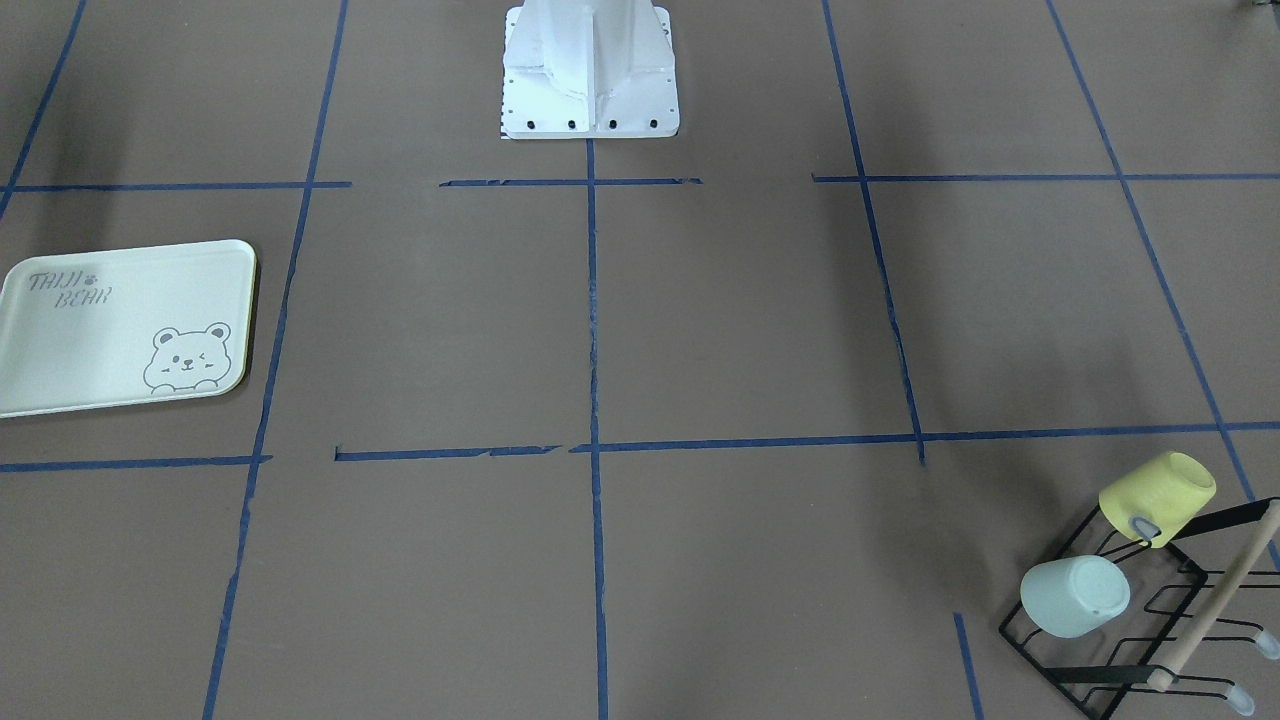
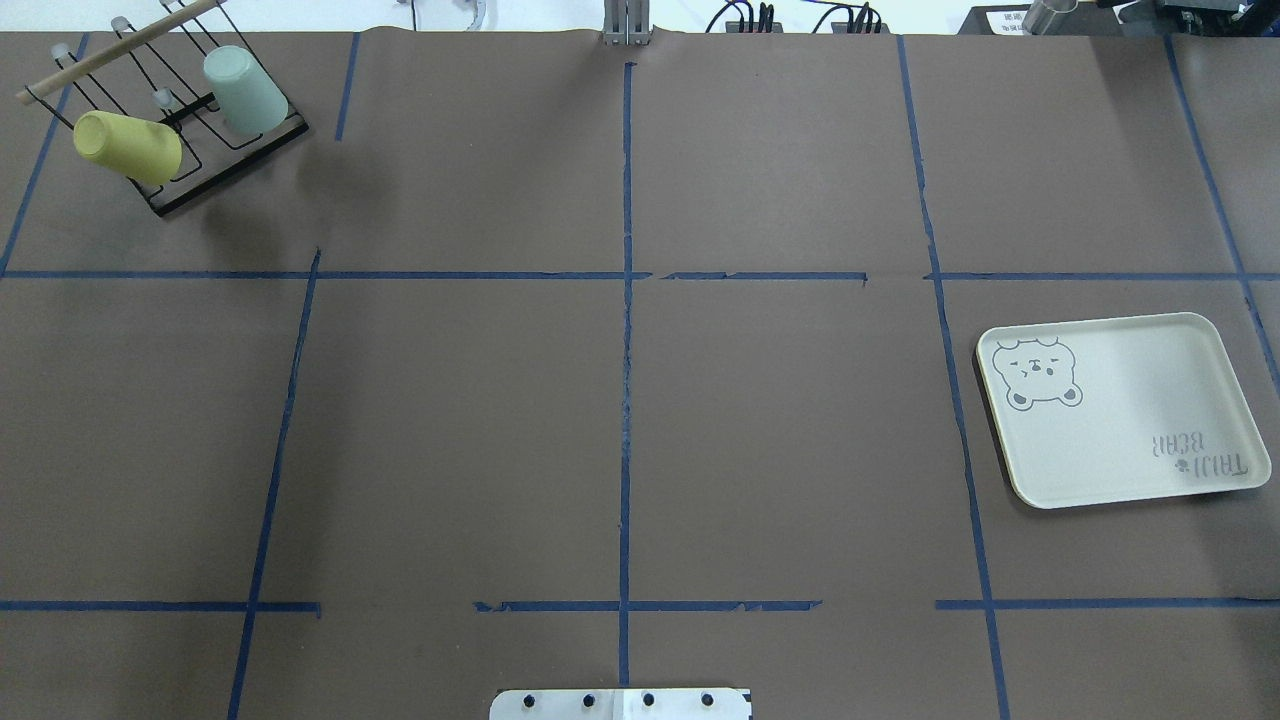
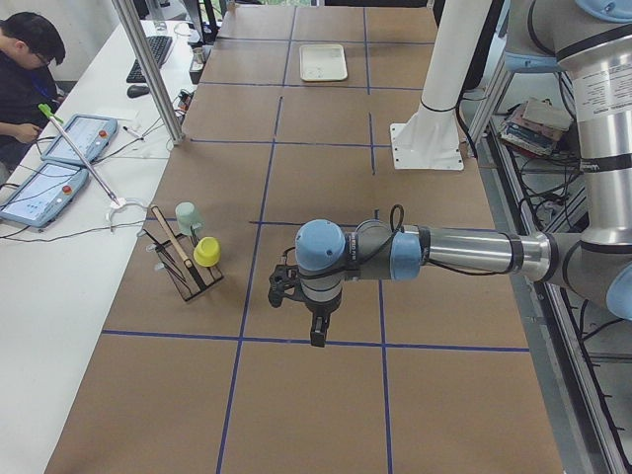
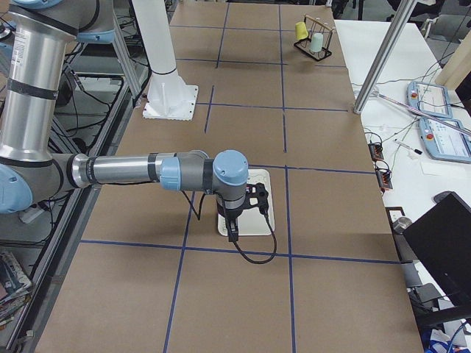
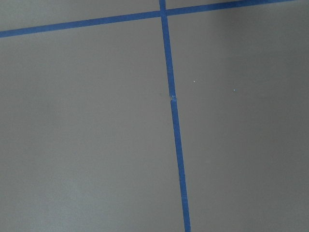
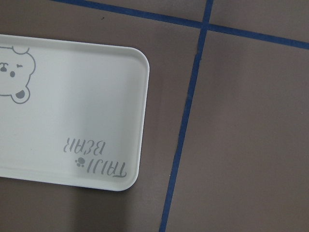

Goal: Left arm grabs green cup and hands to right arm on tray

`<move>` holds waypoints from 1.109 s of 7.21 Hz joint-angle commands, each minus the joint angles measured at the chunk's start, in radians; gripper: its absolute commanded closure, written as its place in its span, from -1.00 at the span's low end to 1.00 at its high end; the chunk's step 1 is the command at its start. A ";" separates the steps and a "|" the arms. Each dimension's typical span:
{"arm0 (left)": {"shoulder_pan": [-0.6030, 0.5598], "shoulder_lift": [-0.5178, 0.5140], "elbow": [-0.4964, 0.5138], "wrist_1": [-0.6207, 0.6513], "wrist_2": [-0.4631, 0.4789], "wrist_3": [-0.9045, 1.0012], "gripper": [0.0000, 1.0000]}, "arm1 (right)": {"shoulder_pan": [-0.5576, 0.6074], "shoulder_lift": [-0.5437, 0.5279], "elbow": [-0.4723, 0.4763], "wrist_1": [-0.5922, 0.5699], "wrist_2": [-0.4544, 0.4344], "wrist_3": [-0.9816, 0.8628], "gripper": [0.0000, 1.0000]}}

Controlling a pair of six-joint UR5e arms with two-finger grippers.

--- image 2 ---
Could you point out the pale green cup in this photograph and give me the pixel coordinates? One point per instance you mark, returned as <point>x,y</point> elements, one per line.
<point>248,97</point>

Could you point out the cream bear tray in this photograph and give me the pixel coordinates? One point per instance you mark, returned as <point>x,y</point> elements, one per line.
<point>1119,409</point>

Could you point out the yellow cup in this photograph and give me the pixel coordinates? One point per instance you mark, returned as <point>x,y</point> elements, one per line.
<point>139,149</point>

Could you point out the aluminium frame post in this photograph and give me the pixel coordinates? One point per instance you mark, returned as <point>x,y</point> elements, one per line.
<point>627,23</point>

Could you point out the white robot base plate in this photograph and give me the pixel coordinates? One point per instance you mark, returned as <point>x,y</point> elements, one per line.
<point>623,703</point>

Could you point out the black wire cup rack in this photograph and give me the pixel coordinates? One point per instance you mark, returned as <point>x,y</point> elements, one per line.
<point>153,71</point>

